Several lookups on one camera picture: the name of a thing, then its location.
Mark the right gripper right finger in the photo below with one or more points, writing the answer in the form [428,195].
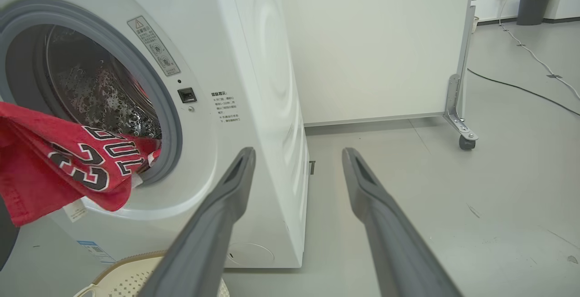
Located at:
[394,247]

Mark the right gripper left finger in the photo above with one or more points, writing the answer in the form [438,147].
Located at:
[204,242]

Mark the red basketball jersey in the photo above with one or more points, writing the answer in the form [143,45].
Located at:
[36,165]

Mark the black washing machine door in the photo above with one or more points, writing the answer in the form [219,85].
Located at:
[7,238]

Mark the cream perforated laundry basket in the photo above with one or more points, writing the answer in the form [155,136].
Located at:
[122,279]

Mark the white front-load washing machine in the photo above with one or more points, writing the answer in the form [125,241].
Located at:
[235,39]

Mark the blue energy label sticker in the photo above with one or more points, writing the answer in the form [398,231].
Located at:
[95,251]

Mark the white partition panel with caster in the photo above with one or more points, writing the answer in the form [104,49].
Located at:
[371,39]

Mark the dark grey trash bin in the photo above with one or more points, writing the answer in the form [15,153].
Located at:
[534,9]

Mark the small grey metal bracket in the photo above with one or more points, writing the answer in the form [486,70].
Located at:
[312,167]

